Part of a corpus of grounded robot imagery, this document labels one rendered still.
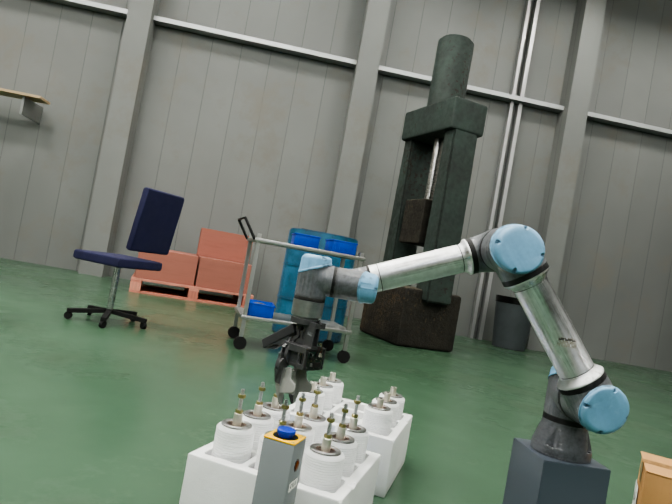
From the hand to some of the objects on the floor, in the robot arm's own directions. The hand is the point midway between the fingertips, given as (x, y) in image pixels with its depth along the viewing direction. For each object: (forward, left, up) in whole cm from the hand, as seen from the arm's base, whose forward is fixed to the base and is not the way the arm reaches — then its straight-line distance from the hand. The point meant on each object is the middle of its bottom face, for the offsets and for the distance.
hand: (285, 397), depth 138 cm
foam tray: (-5, -10, -35) cm, 36 cm away
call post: (0, +19, -35) cm, 40 cm away
